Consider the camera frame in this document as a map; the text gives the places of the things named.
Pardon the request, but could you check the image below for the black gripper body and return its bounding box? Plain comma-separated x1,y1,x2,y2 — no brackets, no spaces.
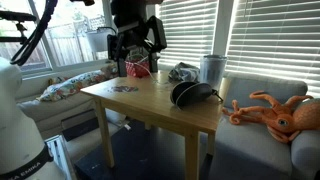
107,18,150,63

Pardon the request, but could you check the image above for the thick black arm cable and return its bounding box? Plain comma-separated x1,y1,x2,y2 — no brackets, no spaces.
9,0,59,67

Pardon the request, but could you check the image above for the thin white cord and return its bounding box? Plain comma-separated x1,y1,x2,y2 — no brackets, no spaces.
132,54,168,85

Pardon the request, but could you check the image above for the red dotted basket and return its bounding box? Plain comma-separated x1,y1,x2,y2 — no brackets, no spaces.
124,59,152,79

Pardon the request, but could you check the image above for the metal frame robot stand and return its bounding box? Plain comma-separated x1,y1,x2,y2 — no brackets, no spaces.
44,134,74,180

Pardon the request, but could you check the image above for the dark storage box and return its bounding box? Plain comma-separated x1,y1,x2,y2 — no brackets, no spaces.
60,109,100,143

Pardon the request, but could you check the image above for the white printed packet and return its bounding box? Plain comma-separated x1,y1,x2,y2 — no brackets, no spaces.
128,49,149,63

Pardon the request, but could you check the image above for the silver cup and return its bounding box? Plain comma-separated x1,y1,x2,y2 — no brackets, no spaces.
200,54,227,89

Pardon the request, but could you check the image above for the white window blind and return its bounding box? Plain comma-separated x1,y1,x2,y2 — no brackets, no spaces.
157,0,219,69
225,0,320,98

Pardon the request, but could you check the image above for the light wooden table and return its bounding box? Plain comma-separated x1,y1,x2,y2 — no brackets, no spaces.
79,69,232,180

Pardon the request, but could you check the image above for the white hanging pot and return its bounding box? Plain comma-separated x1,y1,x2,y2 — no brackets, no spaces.
85,27,118,53

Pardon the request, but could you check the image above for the dark rug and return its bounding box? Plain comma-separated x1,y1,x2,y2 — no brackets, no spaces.
73,119,214,180

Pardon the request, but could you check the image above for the grey sofa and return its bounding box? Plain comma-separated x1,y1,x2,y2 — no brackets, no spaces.
14,68,320,180

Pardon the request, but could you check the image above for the white framed glass window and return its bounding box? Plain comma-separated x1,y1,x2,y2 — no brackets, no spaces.
0,0,113,73

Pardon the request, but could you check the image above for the crumpled grey cloth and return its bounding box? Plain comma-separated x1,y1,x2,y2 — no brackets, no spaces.
167,61,201,84

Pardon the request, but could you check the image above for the small yellow patterned cushion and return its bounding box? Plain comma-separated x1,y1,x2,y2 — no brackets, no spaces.
47,75,67,87

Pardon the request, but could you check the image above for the colourful cards patch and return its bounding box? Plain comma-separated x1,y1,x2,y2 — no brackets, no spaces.
107,85,139,94

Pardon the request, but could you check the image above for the colourful patterned cushion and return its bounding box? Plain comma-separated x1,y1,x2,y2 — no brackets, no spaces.
35,69,113,103

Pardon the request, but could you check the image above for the orange octopus plush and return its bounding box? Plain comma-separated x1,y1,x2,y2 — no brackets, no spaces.
221,90,320,144

